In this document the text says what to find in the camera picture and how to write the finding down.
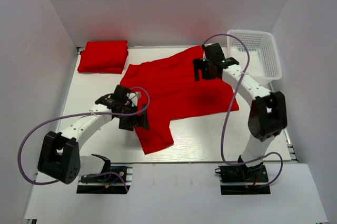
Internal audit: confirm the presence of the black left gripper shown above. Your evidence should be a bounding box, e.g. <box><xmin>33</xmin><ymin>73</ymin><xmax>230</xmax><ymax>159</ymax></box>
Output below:
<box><xmin>116</xmin><ymin>104</ymin><xmax>150</xmax><ymax>131</ymax></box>

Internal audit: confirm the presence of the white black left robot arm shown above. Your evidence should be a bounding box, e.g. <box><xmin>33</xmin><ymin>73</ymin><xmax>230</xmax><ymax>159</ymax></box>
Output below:
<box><xmin>37</xmin><ymin>93</ymin><xmax>150</xmax><ymax>184</ymax></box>

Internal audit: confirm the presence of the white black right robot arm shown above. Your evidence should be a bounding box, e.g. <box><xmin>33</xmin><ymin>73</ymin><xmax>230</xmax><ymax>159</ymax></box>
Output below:
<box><xmin>193</xmin><ymin>57</ymin><xmax>288</xmax><ymax>181</ymax></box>

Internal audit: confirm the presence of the folded red t shirt stack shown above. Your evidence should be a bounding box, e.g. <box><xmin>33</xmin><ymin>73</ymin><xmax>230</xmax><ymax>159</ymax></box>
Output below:
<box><xmin>77</xmin><ymin>40</ymin><xmax>128</xmax><ymax>74</ymax></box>

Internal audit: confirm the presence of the white perforated plastic basket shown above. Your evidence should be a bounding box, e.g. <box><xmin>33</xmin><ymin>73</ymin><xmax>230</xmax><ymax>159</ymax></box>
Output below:
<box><xmin>226</xmin><ymin>29</ymin><xmax>282</xmax><ymax>85</ymax></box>

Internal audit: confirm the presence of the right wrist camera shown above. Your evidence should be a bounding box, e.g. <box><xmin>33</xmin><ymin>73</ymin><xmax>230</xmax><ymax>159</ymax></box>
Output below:
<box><xmin>202</xmin><ymin>43</ymin><xmax>225</xmax><ymax>62</ymax></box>

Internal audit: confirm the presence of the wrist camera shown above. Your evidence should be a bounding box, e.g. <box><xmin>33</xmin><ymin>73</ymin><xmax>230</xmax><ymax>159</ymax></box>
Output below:
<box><xmin>202</xmin><ymin>43</ymin><xmax>225</xmax><ymax>62</ymax></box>
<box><xmin>112</xmin><ymin>85</ymin><xmax>131</xmax><ymax>103</ymax></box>

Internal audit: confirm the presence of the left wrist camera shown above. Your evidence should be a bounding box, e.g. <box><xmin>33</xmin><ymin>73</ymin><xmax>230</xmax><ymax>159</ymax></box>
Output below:
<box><xmin>112</xmin><ymin>85</ymin><xmax>131</xmax><ymax>103</ymax></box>

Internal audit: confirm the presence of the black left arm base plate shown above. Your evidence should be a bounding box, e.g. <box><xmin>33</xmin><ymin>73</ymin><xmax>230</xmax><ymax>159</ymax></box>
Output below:
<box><xmin>76</xmin><ymin>164</ymin><xmax>133</xmax><ymax>195</ymax></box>

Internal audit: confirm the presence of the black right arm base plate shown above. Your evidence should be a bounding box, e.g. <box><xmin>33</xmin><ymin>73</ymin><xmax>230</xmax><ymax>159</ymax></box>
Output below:
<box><xmin>214</xmin><ymin>164</ymin><xmax>271</xmax><ymax>196</ymax></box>

